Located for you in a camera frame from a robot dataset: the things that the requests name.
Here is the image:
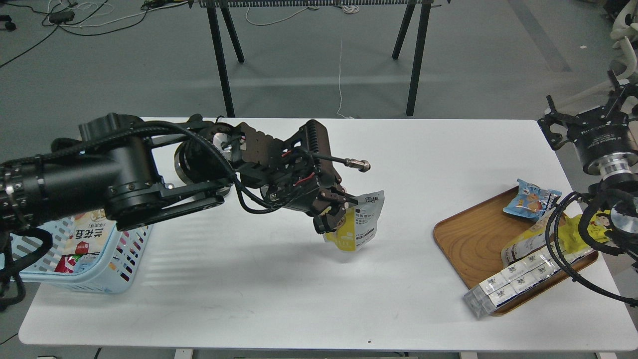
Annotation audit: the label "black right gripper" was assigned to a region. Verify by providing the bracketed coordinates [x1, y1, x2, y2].
[537, 70, 638, 176]

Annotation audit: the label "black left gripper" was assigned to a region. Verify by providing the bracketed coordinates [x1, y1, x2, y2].
[234, 120, 371, 234]

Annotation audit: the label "yellow white snack pouch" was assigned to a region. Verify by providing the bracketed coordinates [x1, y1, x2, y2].
[323, 190, 385, 252]

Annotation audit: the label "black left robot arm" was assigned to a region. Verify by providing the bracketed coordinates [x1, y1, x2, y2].
[1, 113, 371, 310]

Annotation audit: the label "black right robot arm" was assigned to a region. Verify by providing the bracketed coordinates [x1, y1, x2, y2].
[538, 71, 638, 307]

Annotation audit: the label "blue cookie snack bag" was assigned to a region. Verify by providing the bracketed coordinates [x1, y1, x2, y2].
[502, 178, 562, 222]

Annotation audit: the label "yellow cartoon snack bag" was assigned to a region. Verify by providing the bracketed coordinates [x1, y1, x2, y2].
[558, 210, 612, 254]

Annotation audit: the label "white pouch snack bag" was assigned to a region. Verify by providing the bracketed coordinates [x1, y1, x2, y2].
[500, 209, 556, 267]

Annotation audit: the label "white boxed snack multipack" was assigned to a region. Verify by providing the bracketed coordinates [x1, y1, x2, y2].
[463, 244, 568, 320]

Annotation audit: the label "light blue plastic basket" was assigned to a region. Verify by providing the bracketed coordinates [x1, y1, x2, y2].
[20, 216, 153, 293]

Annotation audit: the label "white red snack bag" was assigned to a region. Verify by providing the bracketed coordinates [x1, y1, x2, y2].
[54, 209, 115, 274]

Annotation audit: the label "black barcode scanner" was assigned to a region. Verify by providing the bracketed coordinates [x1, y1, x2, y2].
[174, 141, 232, 197]

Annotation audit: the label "white hanging cord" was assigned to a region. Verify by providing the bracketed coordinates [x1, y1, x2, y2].
[337, 37, 354, 119]

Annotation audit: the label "black table frame legs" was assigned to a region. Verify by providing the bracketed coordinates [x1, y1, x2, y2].
[199, 0, 434, 118]

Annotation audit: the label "black floor cables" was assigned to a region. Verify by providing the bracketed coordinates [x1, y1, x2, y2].
[0, 0, 150, 68]

